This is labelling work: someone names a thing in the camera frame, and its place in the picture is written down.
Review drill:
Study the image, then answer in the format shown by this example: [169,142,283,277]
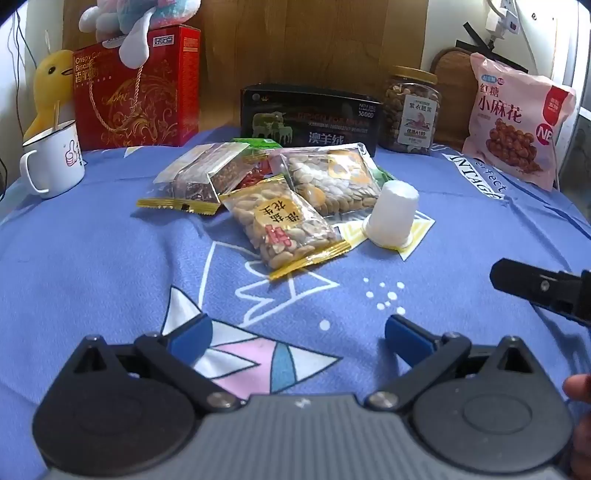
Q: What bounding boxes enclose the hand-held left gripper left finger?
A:
[68,314,245,412]

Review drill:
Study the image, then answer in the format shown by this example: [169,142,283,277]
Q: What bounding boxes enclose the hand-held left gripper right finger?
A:
[368,315,537,412]

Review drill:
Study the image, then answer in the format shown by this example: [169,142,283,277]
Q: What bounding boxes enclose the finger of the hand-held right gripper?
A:
[490,258,591,325]

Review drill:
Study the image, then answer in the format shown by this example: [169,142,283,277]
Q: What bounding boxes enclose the peanut packet with yellow edges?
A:
[219,174,352,281]

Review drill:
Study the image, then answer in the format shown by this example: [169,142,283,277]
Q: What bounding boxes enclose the black tin box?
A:
[240,84,384,151]

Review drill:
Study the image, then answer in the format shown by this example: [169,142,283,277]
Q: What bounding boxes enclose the person's right hand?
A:
[563,375,591,480]

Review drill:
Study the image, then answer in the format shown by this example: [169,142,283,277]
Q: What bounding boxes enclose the blue printed bed sheet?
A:
[0,127,591,480]

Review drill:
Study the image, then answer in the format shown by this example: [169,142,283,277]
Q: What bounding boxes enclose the white plastic cup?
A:
[362,180,420,247]

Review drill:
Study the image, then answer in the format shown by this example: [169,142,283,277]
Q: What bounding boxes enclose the dark grain packet yellow edge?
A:
[137,143,250,215]

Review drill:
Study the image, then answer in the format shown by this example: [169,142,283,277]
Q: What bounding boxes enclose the pink snack bag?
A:
[462,52,577,192]

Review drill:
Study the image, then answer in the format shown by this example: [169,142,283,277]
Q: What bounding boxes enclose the pumpkin seed packet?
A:
[277,142,386,217]

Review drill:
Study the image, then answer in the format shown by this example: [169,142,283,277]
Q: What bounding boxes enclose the red snack packet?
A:
[210,152,282,191]

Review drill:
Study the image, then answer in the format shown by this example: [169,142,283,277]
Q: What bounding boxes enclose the green snack packet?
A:
[231,137,394,182]

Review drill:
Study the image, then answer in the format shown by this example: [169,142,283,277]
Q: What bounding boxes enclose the brown quilted pad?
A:
[429,47,476,148]

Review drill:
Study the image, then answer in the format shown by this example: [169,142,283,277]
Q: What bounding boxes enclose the clear nut jar gold lid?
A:
[381,66,441,155]

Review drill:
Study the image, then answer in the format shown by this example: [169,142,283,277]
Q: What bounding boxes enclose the white enamel mug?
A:
[19,120,86,199]

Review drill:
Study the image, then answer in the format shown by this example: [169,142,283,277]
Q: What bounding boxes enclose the black tape strips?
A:
[455,21,541,75]

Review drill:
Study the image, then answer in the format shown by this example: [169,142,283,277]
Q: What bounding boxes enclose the red gift box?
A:
[73,25,201,151]

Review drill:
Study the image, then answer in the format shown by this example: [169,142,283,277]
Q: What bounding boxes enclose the yellow duck plush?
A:
[23,50,77,144]

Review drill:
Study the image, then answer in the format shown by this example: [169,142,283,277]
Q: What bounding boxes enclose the wooden headboard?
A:
[62,0,430,137]

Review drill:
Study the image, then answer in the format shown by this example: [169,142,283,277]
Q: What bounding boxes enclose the pastel plush toy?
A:
[78,0,204,70]

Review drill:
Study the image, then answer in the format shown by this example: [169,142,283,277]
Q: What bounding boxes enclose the white wall charger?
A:
[485,0,522,42]

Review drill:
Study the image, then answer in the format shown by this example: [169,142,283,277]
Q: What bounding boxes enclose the thin dark cable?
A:
[10,7,29,132]

